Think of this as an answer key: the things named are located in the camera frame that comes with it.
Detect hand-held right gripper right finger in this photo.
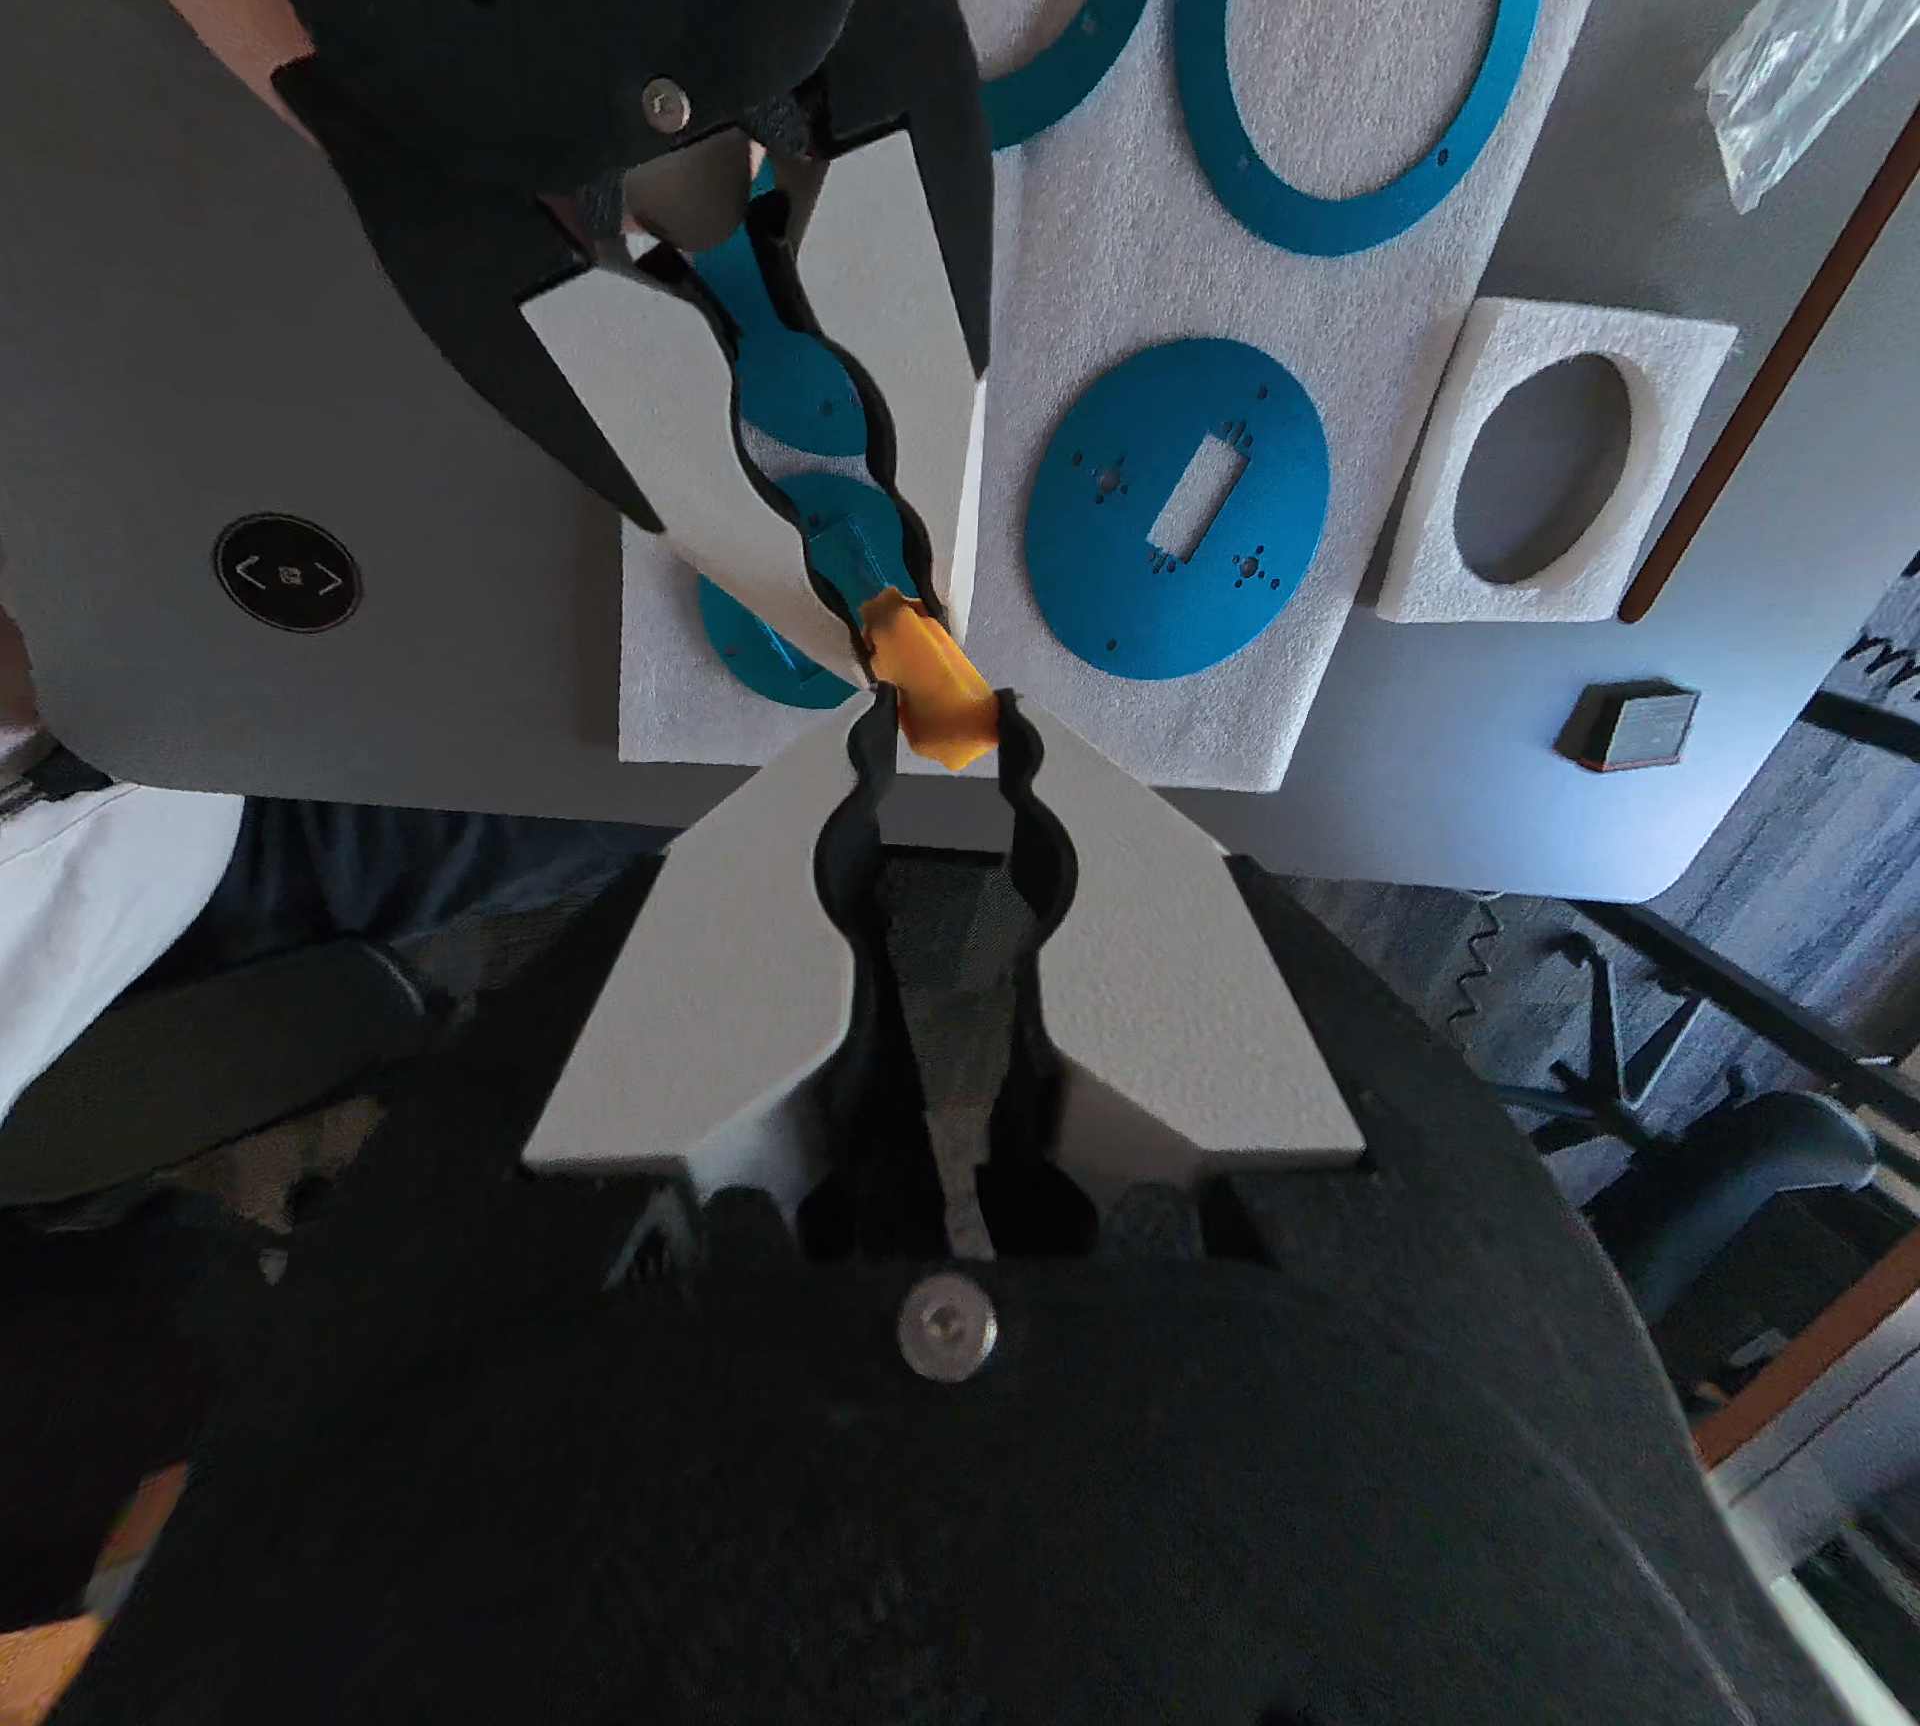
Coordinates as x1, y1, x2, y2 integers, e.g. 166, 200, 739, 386
993, 689, 1368, 1211

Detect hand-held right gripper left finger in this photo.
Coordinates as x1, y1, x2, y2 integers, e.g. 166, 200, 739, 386
522, 683, 905, 1220

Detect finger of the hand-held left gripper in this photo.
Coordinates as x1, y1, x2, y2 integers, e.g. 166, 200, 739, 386
519, 252, 875, 689
776, 119, 993, 627

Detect blue metal bracket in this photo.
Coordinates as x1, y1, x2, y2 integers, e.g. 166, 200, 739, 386
809, 519, 903, 603

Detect small blue perforated disc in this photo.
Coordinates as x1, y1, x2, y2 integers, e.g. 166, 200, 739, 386
696, 472, 926, 711

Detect orange screwdriver handle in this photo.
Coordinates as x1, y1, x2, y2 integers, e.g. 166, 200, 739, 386
858, 585, 997, 777

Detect round black desk control button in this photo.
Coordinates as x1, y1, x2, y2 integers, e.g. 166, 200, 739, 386
211, 512, 364, 634

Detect grey desk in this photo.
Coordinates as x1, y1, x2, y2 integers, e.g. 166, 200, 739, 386
0, 0, 1920, 904

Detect small blue plain disc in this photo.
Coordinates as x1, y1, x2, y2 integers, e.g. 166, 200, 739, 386
686, 156, 875, 456

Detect white foam sheet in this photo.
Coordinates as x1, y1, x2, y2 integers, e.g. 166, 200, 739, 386
616, 0, 1649, 798

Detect blue disc with rectangular cutout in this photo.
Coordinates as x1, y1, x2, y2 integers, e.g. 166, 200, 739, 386
1022, 340, 1331, 682

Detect white foam block with hole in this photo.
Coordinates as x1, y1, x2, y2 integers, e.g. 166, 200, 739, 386
1377, 298, 1741, 627

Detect small black box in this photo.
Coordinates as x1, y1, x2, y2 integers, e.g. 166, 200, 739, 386
1556, 682, 1703, 773

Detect black saddle stool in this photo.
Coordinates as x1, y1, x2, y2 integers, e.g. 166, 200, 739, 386
1500, 930, 1883, 1322

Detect large clear plastic bag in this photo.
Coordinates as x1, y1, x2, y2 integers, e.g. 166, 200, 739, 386
1699, 0, 1920, 214

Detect black coiled cable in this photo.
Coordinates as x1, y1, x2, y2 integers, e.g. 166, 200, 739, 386
1445, 917, 1511, 1056

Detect black strap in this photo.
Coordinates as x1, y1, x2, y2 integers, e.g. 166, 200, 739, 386
0, 749, 127, 815

